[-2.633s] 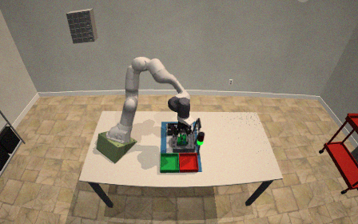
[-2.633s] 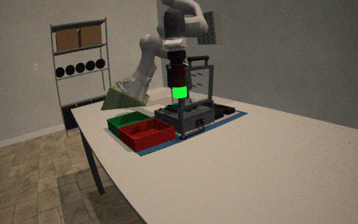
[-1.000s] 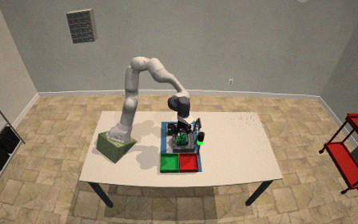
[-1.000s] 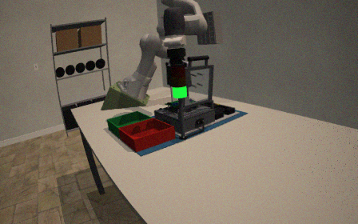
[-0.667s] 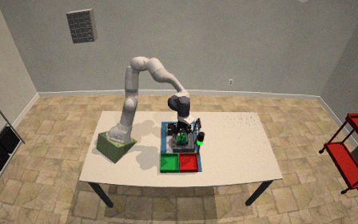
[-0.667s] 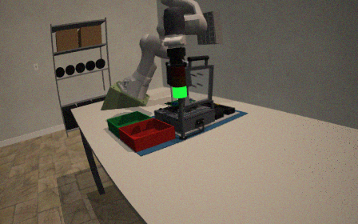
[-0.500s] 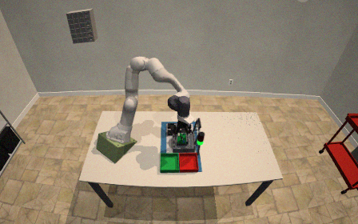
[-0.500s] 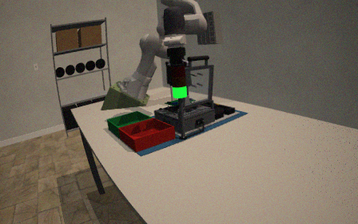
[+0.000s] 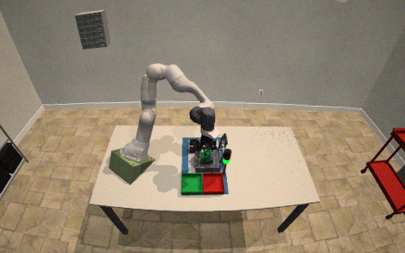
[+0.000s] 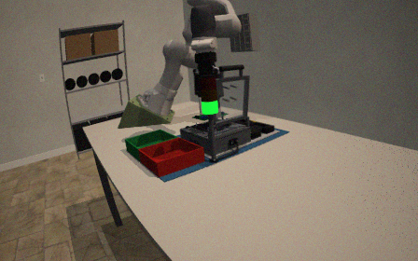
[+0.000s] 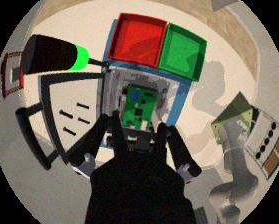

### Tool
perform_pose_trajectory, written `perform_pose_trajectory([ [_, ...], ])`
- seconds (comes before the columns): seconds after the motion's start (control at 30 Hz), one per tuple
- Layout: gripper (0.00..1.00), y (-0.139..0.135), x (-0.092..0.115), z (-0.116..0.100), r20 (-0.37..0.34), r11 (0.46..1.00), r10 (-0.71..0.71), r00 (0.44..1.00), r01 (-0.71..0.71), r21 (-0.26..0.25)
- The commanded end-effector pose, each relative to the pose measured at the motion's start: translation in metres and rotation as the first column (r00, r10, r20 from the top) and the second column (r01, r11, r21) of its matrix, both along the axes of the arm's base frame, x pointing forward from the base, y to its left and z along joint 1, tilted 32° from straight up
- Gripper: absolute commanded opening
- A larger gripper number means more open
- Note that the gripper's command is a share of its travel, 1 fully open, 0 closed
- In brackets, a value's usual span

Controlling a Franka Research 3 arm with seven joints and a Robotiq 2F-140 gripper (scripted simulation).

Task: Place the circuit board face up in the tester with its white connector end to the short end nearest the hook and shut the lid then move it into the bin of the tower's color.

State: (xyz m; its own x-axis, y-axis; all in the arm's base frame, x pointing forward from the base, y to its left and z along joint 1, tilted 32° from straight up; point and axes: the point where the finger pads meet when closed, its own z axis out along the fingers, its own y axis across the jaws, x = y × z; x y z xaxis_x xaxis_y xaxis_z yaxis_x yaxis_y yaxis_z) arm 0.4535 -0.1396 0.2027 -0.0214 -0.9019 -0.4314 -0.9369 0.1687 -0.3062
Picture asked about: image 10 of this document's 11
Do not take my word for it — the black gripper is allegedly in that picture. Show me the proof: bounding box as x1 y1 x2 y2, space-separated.
193 51 220 115

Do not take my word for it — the red open-top bin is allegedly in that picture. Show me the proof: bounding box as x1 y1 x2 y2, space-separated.
138 137 205 177

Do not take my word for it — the green bin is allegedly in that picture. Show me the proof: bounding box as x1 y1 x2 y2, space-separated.
125 130 178 161

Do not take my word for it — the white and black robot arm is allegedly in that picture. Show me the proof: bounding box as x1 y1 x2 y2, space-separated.
137 0 242 117

